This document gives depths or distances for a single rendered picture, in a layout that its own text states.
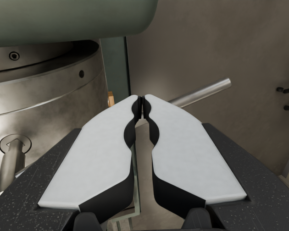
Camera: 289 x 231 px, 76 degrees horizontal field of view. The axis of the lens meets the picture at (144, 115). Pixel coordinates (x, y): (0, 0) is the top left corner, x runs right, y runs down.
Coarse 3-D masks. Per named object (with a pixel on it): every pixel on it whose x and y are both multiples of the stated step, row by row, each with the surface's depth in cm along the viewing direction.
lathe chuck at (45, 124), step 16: (96, 80) 30; (64, 96) 25; (80, 96) 27; (96, 96) 31; (16, 112) 22; (32, 112) 23; (48, 112) 24; (64, 112) 25; (80, 112) 28; (96, 112) 31; (0, 128) 22; (16, 128) 22; (32, 128) 23; (48, 128) 25; (64, 128) 26; (32, 144) 24; (48, 144) 26; (0, 160) 23; (32, 160) 25
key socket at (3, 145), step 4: (8, 136) 22; (12, 136) 23; (16, 136) 23; (20, 136) 23; (24, 136) 23; (0, 140) 22; (4, 140) 22; (8, 140) 23; (12, 140) 23; (20, 140) 23; (24, 140) 24; (28, 140) 24; (0, 144) 23; (4, 144) 23; (28, 144) 24; (0, 148) 23; (4, 148) 23; (8, 148) 23; (24, 148) 24; (28, 148) 24; (4, 152) 23; (24, 152) 24
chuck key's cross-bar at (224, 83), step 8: (224, 80) 18; (200, 88) 18; (208, 88) 18; (216, 88) 18; (224, 88) 18; (184, 96) 18; (192, 96) 18; (200, 96) 18; (208, 96) 18; (176, 104) 18; (184, 104) 18; (144, 120) 18; (24, 168) 18; (16, 176) 18
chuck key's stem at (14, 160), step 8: (8, 144) 23; (16, 144) 22; (24, 144) 24; (8, 152) 21; (16, 152) 21; (8, 160) 19; (16, 160) 20; (24, 160) 21; (0, 168) 19; (8, 168) 19; (16, 168) 19; (0, 176) 18; (8, 176) 18; (0, 184) 17; (8, 184) 17; (0, 192) 16
